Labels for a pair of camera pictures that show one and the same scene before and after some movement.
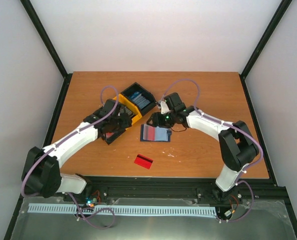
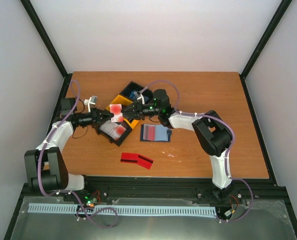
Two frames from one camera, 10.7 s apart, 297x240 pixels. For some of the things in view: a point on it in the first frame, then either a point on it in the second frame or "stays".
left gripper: [126, 115] -> [96, 117]
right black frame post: [267, 34] stays
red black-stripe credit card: [143, 161] stays
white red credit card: [149, 133] stays
